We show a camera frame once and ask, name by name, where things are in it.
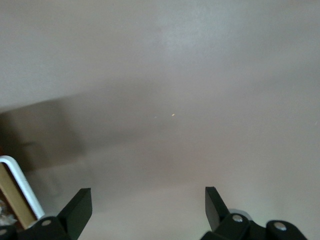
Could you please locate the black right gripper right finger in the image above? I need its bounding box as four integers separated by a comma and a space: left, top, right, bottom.
201, 186, 307, 240

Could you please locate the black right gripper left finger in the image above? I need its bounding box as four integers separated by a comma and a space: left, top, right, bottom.
0, 187, 93, 240

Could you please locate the white drawer handle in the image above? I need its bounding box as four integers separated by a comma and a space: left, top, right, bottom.
0, 155, 46, 219

